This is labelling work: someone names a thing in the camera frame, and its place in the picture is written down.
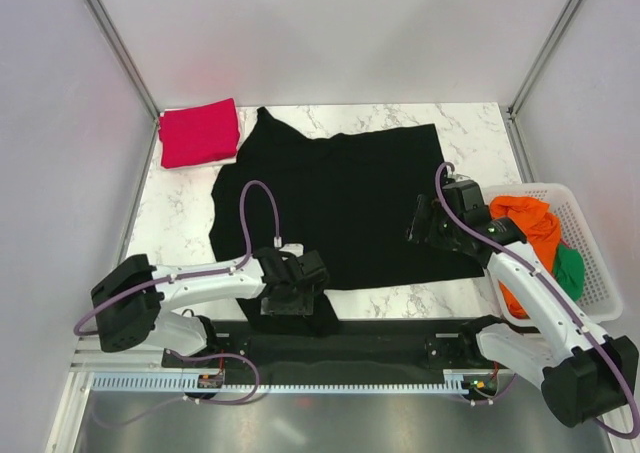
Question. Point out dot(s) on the aluminium frame post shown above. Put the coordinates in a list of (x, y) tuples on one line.
[(552, 41), (118, 47)]

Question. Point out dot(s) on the folded magenta t shirt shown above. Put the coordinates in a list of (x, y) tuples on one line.
[(199, 133)]

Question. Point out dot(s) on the orange t shirt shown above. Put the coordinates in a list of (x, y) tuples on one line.
[(534, 218)]

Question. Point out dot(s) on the green t shirt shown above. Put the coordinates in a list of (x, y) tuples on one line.
[(569, 271)]

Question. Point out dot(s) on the right aluminium frame post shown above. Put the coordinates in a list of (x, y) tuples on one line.
[(552, 41)]

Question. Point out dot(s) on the left aluminium frame post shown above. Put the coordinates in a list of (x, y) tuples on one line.
[(118, 47)]

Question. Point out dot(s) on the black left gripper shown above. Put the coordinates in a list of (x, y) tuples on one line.
[(301, 305)]

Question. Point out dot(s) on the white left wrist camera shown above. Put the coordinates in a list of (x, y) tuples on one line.
[(293, 248)]

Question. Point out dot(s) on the aluminium front rail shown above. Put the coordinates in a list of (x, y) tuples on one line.
[(100, 353)]

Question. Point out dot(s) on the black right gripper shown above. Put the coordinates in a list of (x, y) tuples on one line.
[(429, 209)]

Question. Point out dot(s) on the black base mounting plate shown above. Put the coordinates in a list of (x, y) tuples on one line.
[(360, 353)]

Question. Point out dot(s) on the white slotted cable duct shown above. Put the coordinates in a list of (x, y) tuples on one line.
[(194, 383)]

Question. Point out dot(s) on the white plastic laundry basket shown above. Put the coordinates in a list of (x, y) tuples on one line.
[(600, 299)]

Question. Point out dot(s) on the black t shirt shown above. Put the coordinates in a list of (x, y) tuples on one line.
[(351, 198)]

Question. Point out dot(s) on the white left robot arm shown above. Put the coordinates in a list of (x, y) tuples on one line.
[(140, 303)]

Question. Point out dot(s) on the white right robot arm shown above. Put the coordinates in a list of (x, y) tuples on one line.
[(581, 371)]

